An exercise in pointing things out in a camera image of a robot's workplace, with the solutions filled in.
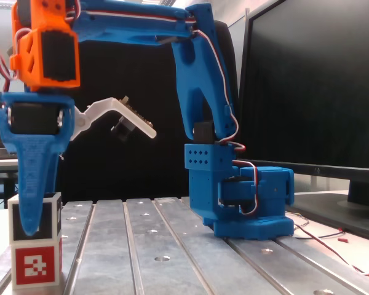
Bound black cube with white markers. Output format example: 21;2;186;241
8;192;63;246

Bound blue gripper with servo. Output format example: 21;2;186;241
0;91;76;237

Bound arm servo cable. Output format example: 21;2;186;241
76;7;261;218

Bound slotted aluminium base plate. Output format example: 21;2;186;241
0;196;369;295

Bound thin red and black wires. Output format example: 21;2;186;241
285;211;369;279

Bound black Dell monitor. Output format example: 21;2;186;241
238;0;369;242

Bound white bracket with small camera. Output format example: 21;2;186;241
69;95;157;143

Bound red cube with white markers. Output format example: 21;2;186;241
10;236;64;291

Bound background office desk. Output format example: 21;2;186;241
0;149;20;210

